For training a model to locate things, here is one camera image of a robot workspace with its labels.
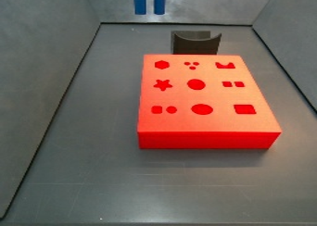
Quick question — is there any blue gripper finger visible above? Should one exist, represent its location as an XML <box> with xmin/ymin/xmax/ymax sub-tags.
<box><xmin>153</xmin><ymin>0</ymin><xmax>165</xmax><ymax>15</ymax></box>
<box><xmin>133</xmin><ymin>0</ymin><xmax>145</xmax><ymax>15</ymax></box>

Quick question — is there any red shape-sorter block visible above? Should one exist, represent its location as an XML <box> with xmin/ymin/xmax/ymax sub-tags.
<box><xmin>137</xmin><ymin>55</ymin><xmax>280</xmax><ymax>149</ymax></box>

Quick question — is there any dark grey curved holder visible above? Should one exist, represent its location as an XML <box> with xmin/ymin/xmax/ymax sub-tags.
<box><xmin>171</xmin><ymin>31</ymin><xmax>222</xmax><ymax>55</ymax></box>

